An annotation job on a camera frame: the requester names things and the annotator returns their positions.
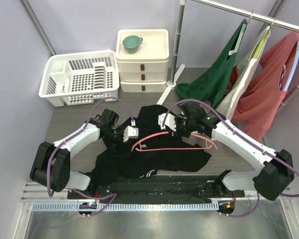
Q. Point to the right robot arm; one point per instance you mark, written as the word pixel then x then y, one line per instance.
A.
pixel 272 172

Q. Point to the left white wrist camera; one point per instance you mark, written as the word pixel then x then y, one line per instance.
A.
pixel 131 132

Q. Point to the white cable duct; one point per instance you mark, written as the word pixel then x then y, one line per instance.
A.
pixel 89 207

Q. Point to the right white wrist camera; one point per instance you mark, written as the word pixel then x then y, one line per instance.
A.
pixel 167 122

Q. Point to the light blue hanger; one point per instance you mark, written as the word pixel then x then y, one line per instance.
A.
pixel 291 74

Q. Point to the metal clothes rack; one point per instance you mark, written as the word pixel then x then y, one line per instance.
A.
pixel 177 71

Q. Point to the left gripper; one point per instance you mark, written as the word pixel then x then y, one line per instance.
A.
pixel 121 145

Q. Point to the white t shirt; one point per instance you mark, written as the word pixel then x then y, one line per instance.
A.
pixel 242 74

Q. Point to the black t shirt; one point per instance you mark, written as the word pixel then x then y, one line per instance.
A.
pixel 146 164

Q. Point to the salmon pink t shirt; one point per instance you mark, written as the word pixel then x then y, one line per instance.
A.
pixel 258 105

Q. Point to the green t shirt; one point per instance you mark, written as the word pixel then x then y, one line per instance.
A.
pixel 211 85

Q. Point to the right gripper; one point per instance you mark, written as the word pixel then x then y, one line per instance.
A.
pixel 178 133

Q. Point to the white plastic basket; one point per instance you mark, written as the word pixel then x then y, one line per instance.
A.
pixel 80 78

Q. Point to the white drawer unit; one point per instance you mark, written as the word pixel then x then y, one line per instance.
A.
pixel 146 70

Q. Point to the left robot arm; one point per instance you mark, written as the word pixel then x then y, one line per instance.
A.
pixel 52 160

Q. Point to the lime green hanger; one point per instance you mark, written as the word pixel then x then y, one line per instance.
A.
pixel 262 42

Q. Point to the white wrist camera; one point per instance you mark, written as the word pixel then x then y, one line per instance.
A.
pixel 167 122
pixel 131 132

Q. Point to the pink hanger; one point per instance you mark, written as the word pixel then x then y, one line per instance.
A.
pixel 138 145

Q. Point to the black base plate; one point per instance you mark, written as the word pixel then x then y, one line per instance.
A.
pixel 162 189

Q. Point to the green cup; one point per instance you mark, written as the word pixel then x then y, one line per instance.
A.
pixel 131 43

